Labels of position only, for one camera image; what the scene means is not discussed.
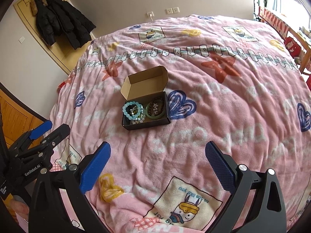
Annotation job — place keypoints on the wooden table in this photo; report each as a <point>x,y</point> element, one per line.
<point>302,46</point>

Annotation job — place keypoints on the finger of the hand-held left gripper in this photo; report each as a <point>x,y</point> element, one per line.
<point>57,136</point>
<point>41,129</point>

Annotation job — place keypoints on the black puffer jacket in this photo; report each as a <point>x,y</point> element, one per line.
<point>73,24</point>

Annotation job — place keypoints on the green jade bangle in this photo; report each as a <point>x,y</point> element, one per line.
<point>158,117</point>

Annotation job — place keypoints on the white wall socket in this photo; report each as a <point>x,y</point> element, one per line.
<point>150,14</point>

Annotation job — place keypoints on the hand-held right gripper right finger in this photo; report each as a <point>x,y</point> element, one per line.
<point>220,167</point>

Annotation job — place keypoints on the black cardboard box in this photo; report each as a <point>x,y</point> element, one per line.
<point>143,85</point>

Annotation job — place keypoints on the black fur-hooded jacket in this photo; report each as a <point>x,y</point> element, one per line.
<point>45,26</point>

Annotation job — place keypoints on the orange wooden cabinet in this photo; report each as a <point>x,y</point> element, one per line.
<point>17,116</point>

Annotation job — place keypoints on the red cartoon cushion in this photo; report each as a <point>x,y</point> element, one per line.
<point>292,45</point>

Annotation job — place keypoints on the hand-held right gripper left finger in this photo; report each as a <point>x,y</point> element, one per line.
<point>94,167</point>

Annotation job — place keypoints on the mint green container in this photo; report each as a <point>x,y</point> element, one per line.
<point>262,1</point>

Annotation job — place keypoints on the red and white patterned box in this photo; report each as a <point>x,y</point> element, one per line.
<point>274,21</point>

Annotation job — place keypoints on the pink printed blanket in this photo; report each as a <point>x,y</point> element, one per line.
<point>194,131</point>

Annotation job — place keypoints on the person's left hand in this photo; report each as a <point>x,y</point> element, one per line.
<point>20,208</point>

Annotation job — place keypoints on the wooden door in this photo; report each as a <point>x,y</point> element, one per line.
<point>60,55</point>

